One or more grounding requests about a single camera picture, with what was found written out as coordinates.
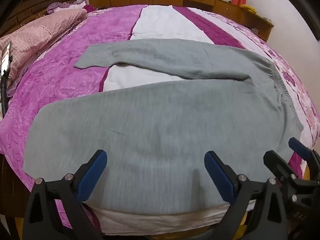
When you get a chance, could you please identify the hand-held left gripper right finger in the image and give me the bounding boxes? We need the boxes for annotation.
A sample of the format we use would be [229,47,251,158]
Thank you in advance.
[204,151,289,240]

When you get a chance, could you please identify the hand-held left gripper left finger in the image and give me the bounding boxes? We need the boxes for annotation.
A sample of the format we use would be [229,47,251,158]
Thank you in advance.
[22,149,108,240]

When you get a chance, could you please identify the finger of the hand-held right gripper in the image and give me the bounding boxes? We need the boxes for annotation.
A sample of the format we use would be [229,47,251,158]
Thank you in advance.
[288,137,320,180]
[264,150,298,182]

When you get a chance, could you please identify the grey pants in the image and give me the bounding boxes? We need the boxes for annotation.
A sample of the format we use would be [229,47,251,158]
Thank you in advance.
[24,38,304,217]

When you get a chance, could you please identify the white bed sheet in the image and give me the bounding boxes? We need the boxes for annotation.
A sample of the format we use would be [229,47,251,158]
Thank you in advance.
[82,202,255,235]

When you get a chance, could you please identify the wooden nightstand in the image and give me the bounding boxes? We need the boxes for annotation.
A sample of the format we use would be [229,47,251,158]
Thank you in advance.
[0,152,33,220]

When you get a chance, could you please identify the purple floral blanket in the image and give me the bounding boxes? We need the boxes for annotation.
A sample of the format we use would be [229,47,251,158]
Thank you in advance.
[0,4,320,233]

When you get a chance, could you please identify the pink quilt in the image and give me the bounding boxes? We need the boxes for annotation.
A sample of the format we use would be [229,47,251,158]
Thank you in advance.
[0,8,88,98]

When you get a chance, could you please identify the purple ruffled pillow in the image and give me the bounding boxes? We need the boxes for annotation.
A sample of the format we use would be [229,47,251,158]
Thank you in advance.
[47,0,88,14]

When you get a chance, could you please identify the dark wooden headboard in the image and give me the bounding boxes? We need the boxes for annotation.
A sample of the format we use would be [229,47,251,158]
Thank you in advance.
[0,0,78,38]

